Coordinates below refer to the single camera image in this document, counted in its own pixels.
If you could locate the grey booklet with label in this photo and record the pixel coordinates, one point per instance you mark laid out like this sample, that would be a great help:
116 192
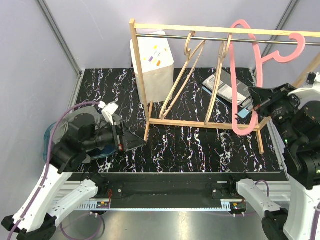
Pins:
224 92

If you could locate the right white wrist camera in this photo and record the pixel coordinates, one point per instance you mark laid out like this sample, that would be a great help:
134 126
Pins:
311 88

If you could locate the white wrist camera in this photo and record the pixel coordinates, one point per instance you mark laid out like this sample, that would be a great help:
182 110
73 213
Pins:
108 111
311 88

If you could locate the wooden clothes rack frame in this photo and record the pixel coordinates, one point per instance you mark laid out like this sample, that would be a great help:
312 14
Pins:
239 27

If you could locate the metal clothes rail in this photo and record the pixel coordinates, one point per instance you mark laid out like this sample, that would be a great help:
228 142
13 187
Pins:
212 39

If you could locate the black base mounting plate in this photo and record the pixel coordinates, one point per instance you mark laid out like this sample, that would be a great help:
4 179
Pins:
176 191

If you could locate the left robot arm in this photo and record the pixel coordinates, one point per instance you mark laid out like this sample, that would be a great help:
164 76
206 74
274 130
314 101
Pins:
40 216

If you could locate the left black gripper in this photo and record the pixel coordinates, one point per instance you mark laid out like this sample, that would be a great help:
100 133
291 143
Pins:
125 139

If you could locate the beige hanger of comic shorts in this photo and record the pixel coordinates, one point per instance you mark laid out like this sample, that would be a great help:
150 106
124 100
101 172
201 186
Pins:
223 51

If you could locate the pink plastic hanger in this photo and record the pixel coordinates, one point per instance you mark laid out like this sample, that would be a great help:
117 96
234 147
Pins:
244 75

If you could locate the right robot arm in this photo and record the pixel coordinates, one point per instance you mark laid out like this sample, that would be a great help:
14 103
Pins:
299 129

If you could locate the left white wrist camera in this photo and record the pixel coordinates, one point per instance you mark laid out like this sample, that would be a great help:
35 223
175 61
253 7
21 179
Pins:
108 111

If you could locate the blue transparent plastic bin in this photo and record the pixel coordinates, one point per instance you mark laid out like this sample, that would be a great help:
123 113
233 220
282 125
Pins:
91 155

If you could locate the white box with stickers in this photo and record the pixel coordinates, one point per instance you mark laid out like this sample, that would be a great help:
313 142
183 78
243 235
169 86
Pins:
157 65

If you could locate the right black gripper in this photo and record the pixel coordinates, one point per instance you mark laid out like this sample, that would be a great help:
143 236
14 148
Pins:
262 98

